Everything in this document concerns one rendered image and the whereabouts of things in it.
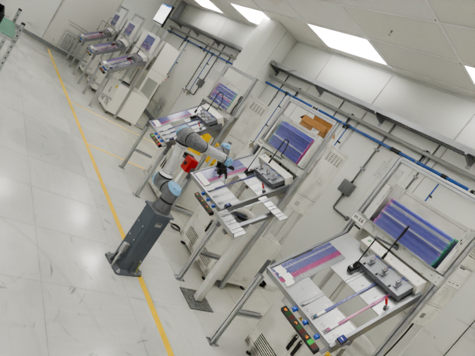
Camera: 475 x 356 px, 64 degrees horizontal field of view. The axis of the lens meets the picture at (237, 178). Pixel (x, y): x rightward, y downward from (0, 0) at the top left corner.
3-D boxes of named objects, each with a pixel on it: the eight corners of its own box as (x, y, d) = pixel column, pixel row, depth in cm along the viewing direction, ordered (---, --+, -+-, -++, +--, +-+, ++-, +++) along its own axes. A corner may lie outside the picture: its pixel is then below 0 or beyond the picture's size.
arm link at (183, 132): (157, 193, 287) (190, 131, 272) (148, 183, 295) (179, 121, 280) (169, 195, 296) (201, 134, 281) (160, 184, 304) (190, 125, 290)
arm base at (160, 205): (157, 212, 278) (164, 202, 277) (148, 201, 288) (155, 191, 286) (172, 217, 290) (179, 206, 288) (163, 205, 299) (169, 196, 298)
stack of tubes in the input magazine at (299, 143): (295, 164, 343) (313, 139, 339) (266, 141, 381) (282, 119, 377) (304, 169, 351) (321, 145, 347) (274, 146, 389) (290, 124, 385)
